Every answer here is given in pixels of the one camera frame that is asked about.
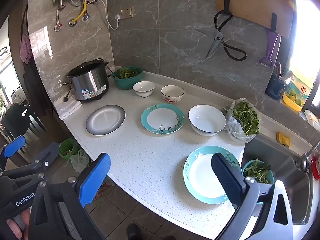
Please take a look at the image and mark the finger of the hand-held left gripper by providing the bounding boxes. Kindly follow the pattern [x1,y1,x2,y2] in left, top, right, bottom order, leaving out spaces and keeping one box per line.
[0,142,59,178]
[0,135,26,170]

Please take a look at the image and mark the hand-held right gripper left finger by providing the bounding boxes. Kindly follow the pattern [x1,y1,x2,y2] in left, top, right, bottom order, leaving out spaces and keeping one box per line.
[29,152,111,240]

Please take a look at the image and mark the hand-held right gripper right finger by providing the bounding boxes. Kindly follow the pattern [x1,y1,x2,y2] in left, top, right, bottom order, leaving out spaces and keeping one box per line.
[211,152,293,240]

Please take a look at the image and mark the teal floral plate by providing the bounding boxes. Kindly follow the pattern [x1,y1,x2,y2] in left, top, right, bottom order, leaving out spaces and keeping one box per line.
[183,145,247,205]
[141,103,185,134]

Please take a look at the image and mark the grey plate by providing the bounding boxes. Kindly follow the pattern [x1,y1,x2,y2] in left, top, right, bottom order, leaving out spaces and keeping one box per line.
[86,104,126,136]

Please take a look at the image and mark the large white bowl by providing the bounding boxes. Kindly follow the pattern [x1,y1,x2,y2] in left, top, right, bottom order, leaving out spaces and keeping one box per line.
[188,104,227,137]

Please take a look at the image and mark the red floral bowl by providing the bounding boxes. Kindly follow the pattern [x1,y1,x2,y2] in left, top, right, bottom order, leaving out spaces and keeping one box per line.
[161,85,185,104]

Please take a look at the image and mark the small white bowl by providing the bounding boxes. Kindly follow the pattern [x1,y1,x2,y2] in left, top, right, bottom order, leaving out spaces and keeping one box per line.
[133,81,156,98]

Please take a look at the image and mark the person's left hand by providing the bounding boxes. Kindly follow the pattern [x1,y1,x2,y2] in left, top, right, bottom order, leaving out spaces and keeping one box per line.
[5,209,32,240]

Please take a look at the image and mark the green bag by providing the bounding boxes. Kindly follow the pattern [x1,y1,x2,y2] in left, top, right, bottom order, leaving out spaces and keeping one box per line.
[59,138,80,162]

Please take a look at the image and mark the teal plastic basin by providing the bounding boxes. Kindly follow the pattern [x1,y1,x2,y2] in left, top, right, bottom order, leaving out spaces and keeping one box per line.
[241,159,275,185]

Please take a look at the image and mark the translucent plastic bag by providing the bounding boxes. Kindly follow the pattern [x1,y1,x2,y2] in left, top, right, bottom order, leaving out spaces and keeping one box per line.
[70,149,90,173]

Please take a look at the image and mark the dark green chair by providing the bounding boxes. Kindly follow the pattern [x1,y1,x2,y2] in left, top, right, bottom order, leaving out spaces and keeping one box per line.
[1,102,45,153]

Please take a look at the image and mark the leafy greens in teal basin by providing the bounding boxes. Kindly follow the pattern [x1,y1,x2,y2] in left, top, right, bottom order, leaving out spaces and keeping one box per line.
[244,159,272,184]

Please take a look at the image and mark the folded white towel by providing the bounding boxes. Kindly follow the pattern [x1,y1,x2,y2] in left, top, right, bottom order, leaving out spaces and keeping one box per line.
[55,97,82,120]

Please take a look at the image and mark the clear plastic bag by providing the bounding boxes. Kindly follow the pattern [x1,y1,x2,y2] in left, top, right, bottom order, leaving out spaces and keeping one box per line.
[224,98,260,143]

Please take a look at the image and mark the steel sink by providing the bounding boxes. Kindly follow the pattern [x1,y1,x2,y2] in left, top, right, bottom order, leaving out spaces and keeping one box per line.
[241,135,314,225]

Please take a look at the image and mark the black shoe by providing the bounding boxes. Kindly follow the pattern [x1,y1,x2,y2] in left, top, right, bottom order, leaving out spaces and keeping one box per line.
[126,224,140,240]

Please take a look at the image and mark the bunch of leafy greens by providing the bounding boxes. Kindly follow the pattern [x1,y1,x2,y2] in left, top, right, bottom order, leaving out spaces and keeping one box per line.
[231,100,260,136]

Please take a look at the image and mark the yellow sponge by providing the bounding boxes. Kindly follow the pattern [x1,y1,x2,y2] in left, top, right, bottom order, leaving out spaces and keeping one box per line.
[276,132,292,148]

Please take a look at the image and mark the steel faucet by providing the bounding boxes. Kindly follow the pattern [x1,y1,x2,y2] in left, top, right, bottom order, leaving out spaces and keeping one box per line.
[295,141,320,173]

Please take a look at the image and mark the steel slow cooker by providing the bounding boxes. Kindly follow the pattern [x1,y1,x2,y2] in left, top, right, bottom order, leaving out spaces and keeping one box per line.
[62,58,113,103]

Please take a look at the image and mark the yellow bowl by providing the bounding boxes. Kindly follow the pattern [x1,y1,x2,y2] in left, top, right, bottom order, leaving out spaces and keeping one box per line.
[282,92,303,112]

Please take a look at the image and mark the pink hanging cloth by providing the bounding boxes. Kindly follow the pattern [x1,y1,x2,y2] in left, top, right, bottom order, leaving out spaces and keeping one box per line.
[20,34,33,64]

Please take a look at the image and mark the green plastic basin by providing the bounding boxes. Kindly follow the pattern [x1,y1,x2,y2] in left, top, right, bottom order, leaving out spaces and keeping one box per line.
[112,66,143,90]

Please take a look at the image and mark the dark blue utensil holder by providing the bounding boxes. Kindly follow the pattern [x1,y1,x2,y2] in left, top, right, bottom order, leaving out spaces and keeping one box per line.
[265,75,287,101]

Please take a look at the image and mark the white packet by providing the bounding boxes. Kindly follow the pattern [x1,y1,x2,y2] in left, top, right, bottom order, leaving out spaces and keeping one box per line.
[304,110,320,127]

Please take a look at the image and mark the leafy greens in green basin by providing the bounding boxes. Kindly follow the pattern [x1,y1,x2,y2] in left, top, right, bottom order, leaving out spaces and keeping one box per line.
[115,67,139,78]

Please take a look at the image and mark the purple peeler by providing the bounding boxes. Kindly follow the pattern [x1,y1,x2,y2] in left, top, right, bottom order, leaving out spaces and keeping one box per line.
[259,30,279,68]

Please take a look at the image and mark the wooden cutting board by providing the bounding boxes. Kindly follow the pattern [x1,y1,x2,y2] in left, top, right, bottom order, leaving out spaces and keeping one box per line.
[214,0,294,38]

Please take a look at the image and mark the silver hose with red flange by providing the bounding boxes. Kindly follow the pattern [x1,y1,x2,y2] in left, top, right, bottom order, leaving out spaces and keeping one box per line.
[54,4,66,32]

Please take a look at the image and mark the black handled kitchen scissors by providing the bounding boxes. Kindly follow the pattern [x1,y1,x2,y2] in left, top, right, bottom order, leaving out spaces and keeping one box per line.
[205,10,247,61]

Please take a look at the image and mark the silver hose with blue flange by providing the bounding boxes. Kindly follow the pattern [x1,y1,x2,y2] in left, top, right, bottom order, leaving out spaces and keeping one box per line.
[83,0,91,22]

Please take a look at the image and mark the yellow gas hose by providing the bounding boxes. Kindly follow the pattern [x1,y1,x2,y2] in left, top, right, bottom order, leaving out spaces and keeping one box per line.
[69,1,88,27]

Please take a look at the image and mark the white plug and cord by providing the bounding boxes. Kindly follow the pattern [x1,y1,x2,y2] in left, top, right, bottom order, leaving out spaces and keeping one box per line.
[99,0,121,30]

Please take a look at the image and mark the beige wall outlet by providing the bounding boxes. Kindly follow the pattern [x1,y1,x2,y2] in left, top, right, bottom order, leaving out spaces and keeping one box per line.
[121,6,134,20]

